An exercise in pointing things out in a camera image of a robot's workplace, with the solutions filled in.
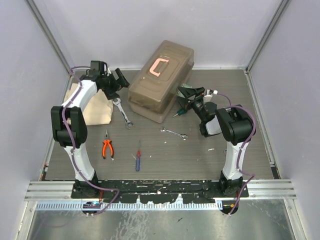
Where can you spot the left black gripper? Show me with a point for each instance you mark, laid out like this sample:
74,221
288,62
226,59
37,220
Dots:
111,94

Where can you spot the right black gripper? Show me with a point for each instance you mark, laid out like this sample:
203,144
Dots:
188,92

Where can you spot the brown translucent toolbox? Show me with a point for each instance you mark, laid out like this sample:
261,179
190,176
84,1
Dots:
155,88

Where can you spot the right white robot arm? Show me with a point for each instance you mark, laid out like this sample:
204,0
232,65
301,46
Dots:
218,116

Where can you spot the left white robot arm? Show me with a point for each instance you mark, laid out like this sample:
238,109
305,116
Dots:
68,123

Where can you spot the large silver wrench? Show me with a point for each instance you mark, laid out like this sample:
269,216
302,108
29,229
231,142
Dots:
117,103

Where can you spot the beige cloth bag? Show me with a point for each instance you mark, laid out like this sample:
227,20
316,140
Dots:
96,108

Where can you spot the small silver wrench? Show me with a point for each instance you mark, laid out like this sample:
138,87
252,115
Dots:
183,136

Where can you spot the green handled screwdriver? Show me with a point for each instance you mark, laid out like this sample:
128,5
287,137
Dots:
180,112

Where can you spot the orange handled pliers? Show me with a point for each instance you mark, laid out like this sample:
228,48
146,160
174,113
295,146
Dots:
107,143

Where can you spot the blue handled screwdriver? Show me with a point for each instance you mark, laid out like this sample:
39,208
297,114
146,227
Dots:
138,157

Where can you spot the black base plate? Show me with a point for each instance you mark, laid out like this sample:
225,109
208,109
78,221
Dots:
155,191

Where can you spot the slotted cable duct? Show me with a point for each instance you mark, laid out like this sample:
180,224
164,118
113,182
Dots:
93,206

